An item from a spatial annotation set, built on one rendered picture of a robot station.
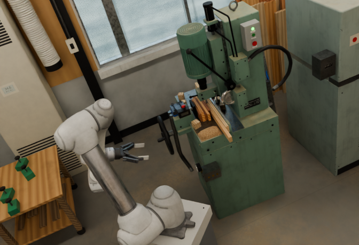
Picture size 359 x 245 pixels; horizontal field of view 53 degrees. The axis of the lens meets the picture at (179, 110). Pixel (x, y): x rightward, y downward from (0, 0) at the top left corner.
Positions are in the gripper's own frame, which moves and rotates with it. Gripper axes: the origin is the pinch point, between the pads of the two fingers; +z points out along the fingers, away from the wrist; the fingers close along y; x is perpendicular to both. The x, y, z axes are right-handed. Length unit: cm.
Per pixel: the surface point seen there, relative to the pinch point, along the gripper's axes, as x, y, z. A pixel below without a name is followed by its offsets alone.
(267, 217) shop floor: 54, -25, 94
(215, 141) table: -18.1, -19.4, 39.7
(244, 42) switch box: -78, -4, 54
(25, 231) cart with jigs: 102, 37, -85
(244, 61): -67, -8, 55
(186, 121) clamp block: -18.9, 3.5, 27.7
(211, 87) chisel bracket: -41, 9, 44
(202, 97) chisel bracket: -34, 8, 38
